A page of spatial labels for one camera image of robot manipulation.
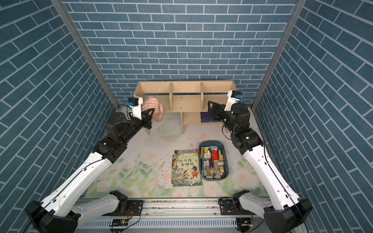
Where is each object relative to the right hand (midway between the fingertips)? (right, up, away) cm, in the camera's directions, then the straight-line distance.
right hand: (215, 104), depth 68 cm
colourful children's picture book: (-15, -37, +19) cm, 44 cm away
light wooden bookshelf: (-13, +7, +25) cm, 29 cm away
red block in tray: (+3, -30, +23) cm, 38 cm away
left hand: (-27, -2, -1) cm, 27 cm away
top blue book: (-2, -6, +26) cm, 27 cm away
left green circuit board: (-47, -59, +4) cm, 76 cm away
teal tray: (+2, -33, +21) cm, 39 cm away
